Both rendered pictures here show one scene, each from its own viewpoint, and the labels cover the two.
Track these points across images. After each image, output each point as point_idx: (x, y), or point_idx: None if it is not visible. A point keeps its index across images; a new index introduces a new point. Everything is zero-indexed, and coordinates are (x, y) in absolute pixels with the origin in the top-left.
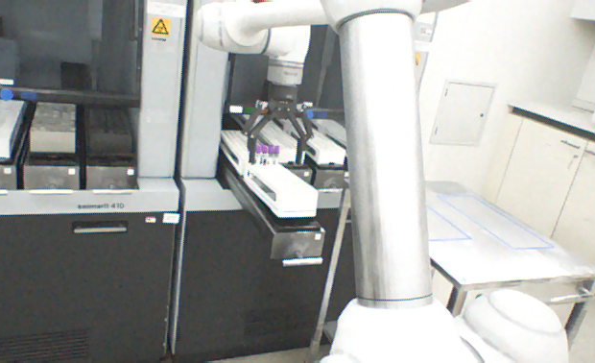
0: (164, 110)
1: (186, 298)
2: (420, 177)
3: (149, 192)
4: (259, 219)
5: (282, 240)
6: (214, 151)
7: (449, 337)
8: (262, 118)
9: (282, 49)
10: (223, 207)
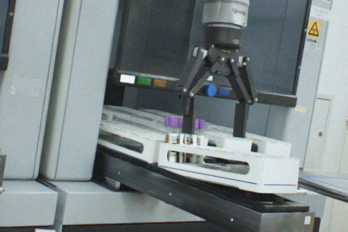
0: (35, 78)
1: None
2: None
3: (18, 194)
4: (218, 205)
5: (270, 225)
6: (93, 140)
7: None
8: (200, 72)
9: None
10: (112, 219)
